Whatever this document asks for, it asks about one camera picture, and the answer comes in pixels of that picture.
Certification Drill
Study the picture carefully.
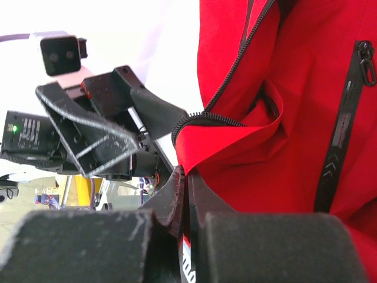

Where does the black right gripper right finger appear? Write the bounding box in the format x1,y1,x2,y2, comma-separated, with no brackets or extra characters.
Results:
188,172,368,282

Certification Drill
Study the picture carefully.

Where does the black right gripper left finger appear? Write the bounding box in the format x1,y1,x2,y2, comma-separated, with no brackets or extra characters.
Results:
1,166,185,282

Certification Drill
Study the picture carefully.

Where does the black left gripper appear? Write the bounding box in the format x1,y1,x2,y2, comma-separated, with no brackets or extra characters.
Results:
35,65,187,180

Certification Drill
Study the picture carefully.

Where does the red zip jacket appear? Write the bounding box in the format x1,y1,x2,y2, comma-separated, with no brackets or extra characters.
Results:
173,1,376,282

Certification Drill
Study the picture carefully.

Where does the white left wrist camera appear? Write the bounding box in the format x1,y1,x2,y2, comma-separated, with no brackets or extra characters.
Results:
29,31,93,87

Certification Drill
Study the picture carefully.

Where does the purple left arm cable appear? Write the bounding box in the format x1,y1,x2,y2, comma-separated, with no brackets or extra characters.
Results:
0,32,32,44

